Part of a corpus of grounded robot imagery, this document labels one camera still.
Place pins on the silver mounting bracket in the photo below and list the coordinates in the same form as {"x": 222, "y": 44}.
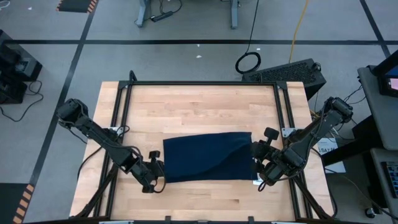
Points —
{"x": 114, "y": 129}
{"x": 286, "y": 132}

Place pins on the black equipment stack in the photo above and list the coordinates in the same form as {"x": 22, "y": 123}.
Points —
{"x": 15, "y": 62}

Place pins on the black display screen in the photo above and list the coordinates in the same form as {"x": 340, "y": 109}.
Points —
{"x": 388, "y": 82}

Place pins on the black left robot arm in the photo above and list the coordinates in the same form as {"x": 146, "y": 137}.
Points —
{"x": 93, "y": 132}

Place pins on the grey desk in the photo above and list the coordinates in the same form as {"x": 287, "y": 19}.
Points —
{"x": 382, "y": 118}

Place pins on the white handwritten paper tag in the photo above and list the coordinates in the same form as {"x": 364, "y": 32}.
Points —
{"x": 256, "y": 183}

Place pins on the grey desk leg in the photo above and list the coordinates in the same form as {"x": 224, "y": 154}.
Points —
{"x": 234, "y": 15}
{"x": 143, "y": 14}

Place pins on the black caster wheel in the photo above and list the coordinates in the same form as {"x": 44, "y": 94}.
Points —
{"x": 370, "y": 213}

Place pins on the black desk base bar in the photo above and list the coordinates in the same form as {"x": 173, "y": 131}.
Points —
{"x": 351, "y": 149}

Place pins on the black power strip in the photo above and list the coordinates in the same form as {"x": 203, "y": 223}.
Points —
{"x": 161, "y": 16}

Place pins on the black perforated computer tower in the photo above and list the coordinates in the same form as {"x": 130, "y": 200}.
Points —
{"x": 286, "y": 73}

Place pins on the black aluminium table frame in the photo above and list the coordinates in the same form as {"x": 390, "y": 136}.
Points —
{"x": 202, "y": 83}

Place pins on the silver aluminium extrusion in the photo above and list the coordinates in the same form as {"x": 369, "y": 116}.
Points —
{"x": 116, "y": 222}
{"x": 289, "y": 222}

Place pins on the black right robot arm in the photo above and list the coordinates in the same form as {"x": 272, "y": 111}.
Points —
{"x": 314, "y": 127}

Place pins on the black rail clamp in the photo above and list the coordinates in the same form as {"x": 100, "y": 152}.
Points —
{"x": 251, "y": 220}
{"x": 168, "y": 220}

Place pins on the white printed paper sheet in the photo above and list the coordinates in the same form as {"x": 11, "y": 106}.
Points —
{"x": 329, "y": 144}

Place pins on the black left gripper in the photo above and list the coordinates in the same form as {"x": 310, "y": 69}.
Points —
{"x": 149, "y": 172}

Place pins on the black orange-striped floor mat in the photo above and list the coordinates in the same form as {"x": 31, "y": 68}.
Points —
{"x": 9, "y": 202}
{"x": 76, "y": 5}

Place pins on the grey side table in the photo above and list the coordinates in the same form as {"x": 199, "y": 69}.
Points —
{"x": 377, "y": 186}

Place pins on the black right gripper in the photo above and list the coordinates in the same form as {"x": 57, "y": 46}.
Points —
{"x": 267, "y": 163}

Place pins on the navy blue towel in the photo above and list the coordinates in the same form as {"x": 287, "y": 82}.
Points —
{"x": 205, "y": 155}

